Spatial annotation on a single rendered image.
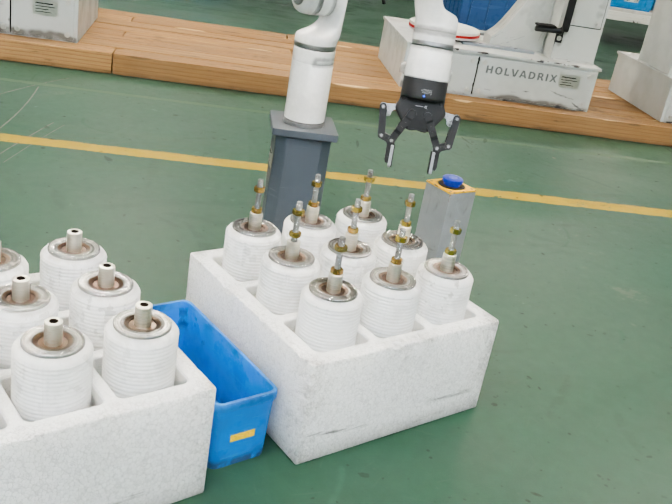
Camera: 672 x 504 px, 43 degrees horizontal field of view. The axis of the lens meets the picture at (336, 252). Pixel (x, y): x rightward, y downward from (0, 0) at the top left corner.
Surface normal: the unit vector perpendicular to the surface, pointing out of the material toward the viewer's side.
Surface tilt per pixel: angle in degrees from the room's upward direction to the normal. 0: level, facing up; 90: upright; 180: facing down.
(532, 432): 0
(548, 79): 90
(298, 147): 90
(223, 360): 88
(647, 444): 0
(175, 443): 90
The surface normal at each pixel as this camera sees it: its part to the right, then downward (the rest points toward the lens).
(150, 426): 0.59, 0.42
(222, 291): -0.80, 0.12
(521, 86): 0.11, 0.43
